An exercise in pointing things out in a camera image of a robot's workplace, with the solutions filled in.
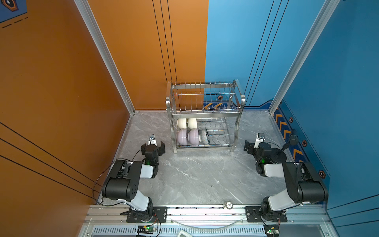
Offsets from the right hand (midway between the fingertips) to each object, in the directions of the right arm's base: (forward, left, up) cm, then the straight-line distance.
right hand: (254, 141), depth 94 cm
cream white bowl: (+10, +40, +6) cm, 42 cm away
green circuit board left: (-46, +62, -7) cm, 77 cm away
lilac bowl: (-1, +46, +7) cm, 46 cm away
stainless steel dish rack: (+38, +20, -4) cm, 44 cm away
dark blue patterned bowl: (-1, +32, +6) cm, 33 cm away
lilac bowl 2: (-1, +39, +7) cm, 40 cm away
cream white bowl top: (+10, +47, +6) cm, 48 cm away
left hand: (0, +64, +1) cm, 65 cm away
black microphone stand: (-8, -14, -4) cm, 17 cm away
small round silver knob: (-37, +21, 0) cm, 42 cm away
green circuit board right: (-46, +1, -7) cm, 47 cm away
